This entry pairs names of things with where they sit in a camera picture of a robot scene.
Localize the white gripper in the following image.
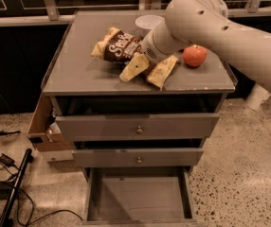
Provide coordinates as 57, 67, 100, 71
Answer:
119, 20, 190, 82

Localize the brown chip bag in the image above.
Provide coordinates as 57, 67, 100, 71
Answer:
90, 26, 179, 91

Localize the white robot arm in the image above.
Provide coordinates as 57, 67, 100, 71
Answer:
135, 0, 271, 94

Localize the top grey drawer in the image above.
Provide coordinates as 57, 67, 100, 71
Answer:
56, 113, 219, 142

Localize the grey drawer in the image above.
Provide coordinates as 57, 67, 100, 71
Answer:
72, 148, 204, 167
56, 113, 219, 142
84, 166, 199, 227

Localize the grey drawer cabinet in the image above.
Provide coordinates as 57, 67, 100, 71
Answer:
40, 9, 238, 227

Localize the middle grey drawer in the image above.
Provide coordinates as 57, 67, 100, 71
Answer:
72, 148, 204, 167

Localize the bottom grey drawer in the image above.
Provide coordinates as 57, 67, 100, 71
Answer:
84, 166, 199, 227

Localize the white ceramic bowl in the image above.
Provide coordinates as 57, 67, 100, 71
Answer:
135, 15, 164, 37

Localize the red apple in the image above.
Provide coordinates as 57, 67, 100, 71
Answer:
183, 44, 208, 68

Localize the metal window railing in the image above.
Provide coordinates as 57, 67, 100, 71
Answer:
0, 0, 271, 28

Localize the cardboard box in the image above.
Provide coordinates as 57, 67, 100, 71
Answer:
27, 95, 73, 162

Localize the black pole stand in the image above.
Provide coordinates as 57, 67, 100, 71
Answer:
0, 148, 33, 227

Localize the black power adapter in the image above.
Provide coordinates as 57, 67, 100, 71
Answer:
0, 154, 14, 166

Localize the black floor cable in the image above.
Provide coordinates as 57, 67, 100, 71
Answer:
0, 147, 84, 227

